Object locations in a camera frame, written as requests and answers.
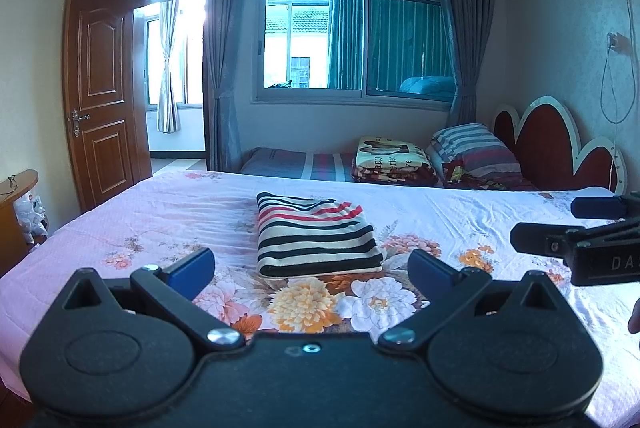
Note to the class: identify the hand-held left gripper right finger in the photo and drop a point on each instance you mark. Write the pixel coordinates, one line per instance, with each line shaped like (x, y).
(431, 272)

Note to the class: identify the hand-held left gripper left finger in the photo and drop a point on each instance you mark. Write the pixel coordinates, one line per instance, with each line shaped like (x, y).
(192, 272)

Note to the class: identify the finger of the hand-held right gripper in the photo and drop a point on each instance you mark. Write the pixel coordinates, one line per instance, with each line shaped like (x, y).
(537, 240)
(600, 207)

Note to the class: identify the black white red striped shirt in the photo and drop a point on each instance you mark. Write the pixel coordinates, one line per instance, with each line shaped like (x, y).
(312, 233)

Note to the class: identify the person's right hand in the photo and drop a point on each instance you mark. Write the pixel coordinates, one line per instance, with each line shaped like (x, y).
(635, 315)

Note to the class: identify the pink floral bed sheet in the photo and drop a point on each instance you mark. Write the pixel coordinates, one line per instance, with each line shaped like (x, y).
(150, 218)

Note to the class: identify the red patterned blanket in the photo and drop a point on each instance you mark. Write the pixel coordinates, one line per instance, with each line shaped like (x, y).
(492, 180)

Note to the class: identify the red scalloped headboard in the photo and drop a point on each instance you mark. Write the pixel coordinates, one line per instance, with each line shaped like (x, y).
(550, 148)

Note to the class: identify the striped pillow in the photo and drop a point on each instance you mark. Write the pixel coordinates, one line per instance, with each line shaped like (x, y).
(475, 151)

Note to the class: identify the folded printed blanket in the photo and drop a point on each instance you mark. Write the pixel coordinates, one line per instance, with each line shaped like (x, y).
(392, 161)

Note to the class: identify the blue quilt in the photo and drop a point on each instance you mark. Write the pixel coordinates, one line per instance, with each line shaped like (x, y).
(427, 87)

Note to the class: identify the wooden nightstand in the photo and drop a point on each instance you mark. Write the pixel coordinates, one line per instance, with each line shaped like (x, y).
(12, 228)

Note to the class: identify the brown wooden door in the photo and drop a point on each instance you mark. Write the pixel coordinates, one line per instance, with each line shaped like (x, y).
(102, 98)

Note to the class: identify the white sheer curtain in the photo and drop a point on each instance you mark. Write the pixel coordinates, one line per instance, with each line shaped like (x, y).
(168, 68)

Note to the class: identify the teal inner curtain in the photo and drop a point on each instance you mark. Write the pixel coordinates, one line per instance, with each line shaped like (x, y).
(400, 43)

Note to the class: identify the grey curtain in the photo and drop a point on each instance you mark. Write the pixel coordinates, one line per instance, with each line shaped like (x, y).
(457, 18)
(227, 38)

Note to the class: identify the large sliding window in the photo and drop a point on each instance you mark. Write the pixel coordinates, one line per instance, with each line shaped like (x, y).
(350, 18)

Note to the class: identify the wall socket with plug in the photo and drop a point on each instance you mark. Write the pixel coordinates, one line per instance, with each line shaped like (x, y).
(616, 41)

